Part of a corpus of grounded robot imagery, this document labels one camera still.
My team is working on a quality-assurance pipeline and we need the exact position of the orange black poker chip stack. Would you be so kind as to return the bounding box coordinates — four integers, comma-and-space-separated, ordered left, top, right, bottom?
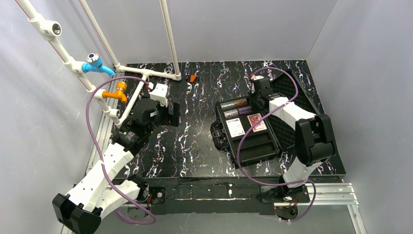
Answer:
234, 98, 248, 108

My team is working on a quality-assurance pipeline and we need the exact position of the purple poker chip stack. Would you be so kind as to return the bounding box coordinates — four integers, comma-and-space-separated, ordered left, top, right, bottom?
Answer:
237, 106, 252, 116

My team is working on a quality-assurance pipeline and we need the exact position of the red playing card deck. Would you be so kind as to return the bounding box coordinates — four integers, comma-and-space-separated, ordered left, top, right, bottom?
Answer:
247, 113, 267, 132

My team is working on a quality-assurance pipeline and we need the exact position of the black poker set case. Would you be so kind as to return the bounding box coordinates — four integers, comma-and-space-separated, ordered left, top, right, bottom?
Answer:
210, 70, 320, 166

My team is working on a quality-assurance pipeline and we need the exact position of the blue playing card deck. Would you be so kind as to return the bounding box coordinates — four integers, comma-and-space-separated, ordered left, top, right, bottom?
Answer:
226, 118, 245, 138

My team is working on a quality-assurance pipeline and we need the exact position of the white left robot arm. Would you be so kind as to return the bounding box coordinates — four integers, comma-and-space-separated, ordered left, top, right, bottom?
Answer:
52, 98, 181, 234

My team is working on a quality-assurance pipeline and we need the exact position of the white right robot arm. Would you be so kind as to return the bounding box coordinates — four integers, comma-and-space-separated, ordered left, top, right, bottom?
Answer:
250, 76, 338, 195

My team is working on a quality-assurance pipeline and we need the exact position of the small orange black clip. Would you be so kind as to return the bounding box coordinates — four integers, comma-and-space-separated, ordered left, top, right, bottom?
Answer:
186, 75, 199, 83

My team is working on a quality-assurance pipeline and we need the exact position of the orange plastic faucet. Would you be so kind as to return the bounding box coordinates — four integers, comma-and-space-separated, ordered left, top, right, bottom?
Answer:
102, 81, 128, 103

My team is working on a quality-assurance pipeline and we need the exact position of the blue plastic faucet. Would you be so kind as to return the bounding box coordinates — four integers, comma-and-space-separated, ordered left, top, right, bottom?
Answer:
81, 53, 115, 77

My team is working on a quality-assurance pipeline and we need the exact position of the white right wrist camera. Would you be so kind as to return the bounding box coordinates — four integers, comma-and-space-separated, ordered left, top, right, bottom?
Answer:
250, 76, 264, 82

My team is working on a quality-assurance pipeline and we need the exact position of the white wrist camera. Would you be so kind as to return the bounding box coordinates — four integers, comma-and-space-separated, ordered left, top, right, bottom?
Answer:
250, 76, 264, 82
149, 83, 169, 107

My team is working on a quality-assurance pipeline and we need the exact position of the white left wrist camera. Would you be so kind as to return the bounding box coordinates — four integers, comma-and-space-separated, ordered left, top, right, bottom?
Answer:
149, 83, 169, 107

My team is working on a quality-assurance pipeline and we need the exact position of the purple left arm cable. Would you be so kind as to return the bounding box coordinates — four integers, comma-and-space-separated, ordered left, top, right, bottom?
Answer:
85, 76, 157, 226

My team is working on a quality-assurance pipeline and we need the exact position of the aluminium rail frame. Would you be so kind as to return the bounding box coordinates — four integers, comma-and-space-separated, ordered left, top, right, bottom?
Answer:
61, 72, 368, 234

